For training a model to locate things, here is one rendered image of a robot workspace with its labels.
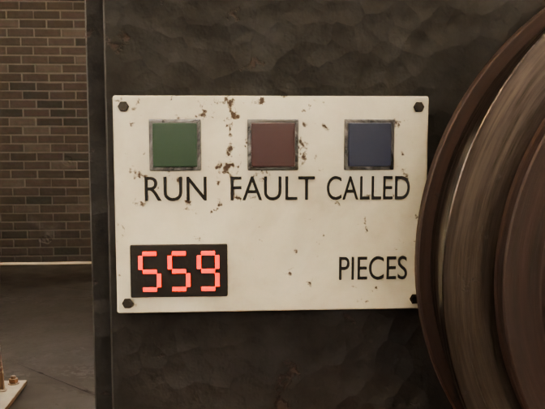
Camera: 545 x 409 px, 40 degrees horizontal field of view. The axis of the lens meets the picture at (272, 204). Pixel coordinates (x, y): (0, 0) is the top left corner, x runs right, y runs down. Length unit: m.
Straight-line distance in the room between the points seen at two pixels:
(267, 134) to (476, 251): 0.20
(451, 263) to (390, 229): 0.13
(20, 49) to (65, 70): 0.40
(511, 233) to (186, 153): 0.26
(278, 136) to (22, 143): 6.23
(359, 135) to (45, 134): 6.19
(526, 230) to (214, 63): 0.29
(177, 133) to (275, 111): 0.08
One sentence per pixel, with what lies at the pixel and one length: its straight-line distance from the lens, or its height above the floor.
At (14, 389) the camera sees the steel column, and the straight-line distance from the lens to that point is 3.68.
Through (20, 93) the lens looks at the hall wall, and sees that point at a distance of 6.81.
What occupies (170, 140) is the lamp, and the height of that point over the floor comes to 1.20.
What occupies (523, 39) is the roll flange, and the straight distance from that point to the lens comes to 0.60.
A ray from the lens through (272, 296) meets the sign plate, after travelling 0.63.
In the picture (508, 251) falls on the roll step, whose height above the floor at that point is 1.13.
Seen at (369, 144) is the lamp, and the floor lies 1.20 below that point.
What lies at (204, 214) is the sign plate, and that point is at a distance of 0.62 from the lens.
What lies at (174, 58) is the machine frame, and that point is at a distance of 0.64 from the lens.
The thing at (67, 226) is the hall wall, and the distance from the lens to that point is 6.78.
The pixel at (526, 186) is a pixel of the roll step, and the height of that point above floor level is 1.18.
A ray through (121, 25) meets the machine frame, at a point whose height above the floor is 1.30.
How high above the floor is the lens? 1.22
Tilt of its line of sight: 6 degrees down
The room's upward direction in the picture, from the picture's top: straight up
